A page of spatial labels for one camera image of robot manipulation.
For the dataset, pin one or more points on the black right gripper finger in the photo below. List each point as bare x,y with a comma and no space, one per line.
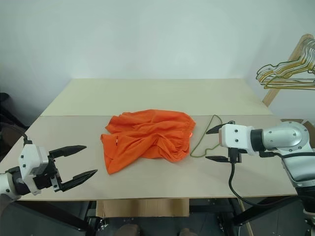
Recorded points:
219,159
215,129

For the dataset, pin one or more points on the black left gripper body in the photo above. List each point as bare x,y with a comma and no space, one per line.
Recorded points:
44,180

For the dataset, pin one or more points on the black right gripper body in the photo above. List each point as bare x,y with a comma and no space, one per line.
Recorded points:
235,155

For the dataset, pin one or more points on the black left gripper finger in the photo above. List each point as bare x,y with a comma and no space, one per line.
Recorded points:
69,150
78,179

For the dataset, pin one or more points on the orange t-shirt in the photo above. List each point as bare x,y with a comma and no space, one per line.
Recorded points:
147,137

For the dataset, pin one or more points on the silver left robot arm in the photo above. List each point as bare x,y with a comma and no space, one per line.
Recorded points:
17,183

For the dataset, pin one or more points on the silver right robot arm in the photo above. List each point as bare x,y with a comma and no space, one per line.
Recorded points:
283,135

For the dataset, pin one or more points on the wooden clothes rack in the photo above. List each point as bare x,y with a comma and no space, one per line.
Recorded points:
270,97

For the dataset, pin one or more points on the cardboard sheet under table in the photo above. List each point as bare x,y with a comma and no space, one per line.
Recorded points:
142,207

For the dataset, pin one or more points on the thin wooden stick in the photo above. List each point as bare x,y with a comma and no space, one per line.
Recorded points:
249,226

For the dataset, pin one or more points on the black bulky object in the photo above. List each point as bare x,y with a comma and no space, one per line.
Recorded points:
7,110

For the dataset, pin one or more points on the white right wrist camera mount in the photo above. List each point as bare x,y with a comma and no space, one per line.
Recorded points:
233,136

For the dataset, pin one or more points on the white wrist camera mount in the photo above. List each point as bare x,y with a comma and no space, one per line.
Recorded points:
30,159
233,136

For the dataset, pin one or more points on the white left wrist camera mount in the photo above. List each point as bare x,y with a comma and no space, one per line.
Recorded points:
30,159

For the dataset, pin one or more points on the black metal table frame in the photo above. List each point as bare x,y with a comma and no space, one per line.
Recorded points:
258,212

